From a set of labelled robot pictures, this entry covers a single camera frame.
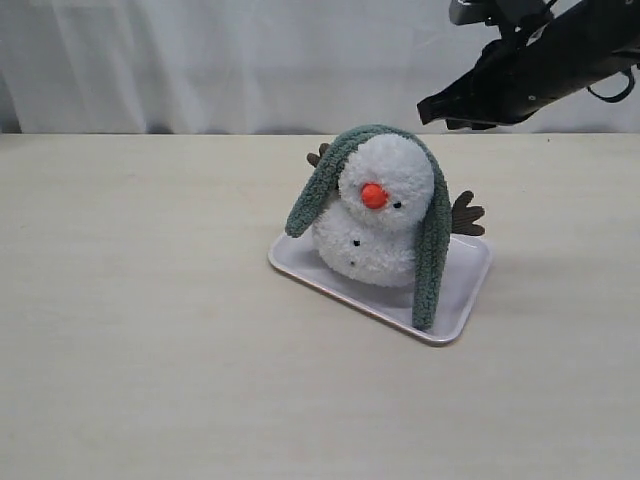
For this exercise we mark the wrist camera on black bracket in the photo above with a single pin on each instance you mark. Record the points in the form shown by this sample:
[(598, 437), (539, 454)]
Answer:
[(503, 13)]

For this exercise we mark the green fuzzy scarf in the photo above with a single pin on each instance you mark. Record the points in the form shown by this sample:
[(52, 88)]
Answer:
[(430, 250)]

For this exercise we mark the white rectangular tray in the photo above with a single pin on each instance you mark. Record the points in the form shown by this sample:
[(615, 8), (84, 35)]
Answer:
[(467, 266)]

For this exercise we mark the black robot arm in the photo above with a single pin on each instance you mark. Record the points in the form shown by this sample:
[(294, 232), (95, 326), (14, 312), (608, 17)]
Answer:
[(594, 40)]

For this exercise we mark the white backdrop curtain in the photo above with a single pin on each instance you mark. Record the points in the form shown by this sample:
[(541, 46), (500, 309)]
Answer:
[(226, 67)]

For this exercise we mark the white plush snowman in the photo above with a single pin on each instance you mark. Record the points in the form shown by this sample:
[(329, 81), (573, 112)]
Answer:
[(385, 220)]

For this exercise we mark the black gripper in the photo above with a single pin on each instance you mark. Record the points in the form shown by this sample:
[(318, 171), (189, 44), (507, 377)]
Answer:
[(512, 79)]

